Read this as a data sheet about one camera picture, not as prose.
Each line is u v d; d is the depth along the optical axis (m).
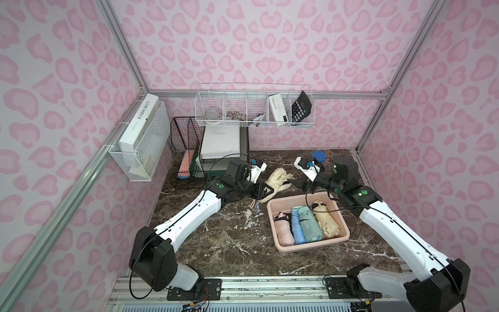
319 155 1.17
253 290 0.75
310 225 0.77
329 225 0.77
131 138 0.66
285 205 0.84
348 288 0.68
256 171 0.71
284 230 0.82
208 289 0.73
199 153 0.86
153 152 0.85
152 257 0.41
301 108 0.92
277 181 0.76
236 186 0.64
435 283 0.37
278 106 0.91
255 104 0.98
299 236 0.79
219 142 0.91
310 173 0.59
